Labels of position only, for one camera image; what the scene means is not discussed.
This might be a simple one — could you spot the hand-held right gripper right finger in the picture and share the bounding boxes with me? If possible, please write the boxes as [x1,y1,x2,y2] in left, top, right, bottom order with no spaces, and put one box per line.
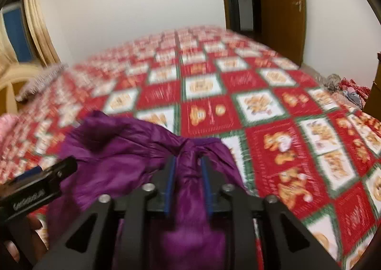
[200,156,340,270]

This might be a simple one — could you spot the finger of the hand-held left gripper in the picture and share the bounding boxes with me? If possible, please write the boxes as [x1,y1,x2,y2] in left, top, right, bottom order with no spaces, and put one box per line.
[41,157,78,185]

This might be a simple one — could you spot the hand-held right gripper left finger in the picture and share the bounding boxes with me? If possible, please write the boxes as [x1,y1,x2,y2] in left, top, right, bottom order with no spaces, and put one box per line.
[33,155,178,270]

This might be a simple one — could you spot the purple down jacket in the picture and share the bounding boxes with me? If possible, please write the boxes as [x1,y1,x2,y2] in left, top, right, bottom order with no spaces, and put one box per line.
[46,110,256,270]

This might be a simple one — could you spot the pile of clothes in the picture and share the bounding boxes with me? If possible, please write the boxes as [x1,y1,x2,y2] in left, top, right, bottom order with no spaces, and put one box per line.
[323,73,371,110]

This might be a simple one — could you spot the person's left hand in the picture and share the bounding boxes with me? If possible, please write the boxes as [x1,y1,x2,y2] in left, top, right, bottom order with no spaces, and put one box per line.
[4,215,50,261]

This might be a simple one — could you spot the pink folded blanket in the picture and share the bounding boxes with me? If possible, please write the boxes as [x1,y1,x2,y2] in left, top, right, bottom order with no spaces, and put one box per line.
[0,113,18,136]

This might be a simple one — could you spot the grey striped pillow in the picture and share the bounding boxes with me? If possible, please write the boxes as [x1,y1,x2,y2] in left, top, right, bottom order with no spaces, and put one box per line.
[15,63,70,103]

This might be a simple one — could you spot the cream wooden headboard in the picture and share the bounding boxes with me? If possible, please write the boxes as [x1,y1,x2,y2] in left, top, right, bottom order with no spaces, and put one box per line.
[0,61,42,116]

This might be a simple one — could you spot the red bear print bed sheet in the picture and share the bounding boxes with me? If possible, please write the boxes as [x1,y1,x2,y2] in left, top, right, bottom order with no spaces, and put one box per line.
[0,26,381,270]

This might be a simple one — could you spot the beige patterned curtain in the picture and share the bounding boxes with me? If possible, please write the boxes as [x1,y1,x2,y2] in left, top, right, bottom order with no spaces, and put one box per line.
[21,0,61,66]
[0,11,15,65]

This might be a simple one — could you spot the blue window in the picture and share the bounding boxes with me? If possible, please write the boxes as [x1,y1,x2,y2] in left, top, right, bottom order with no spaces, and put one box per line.
[1,2,34,63]

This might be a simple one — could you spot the brown wooden door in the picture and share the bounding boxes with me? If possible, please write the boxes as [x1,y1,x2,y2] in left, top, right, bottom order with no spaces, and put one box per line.
[256,0,307,66]

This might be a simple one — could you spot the brown wooden cabinet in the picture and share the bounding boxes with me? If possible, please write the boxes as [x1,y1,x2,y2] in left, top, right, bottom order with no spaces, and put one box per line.
[362,52,381,116]

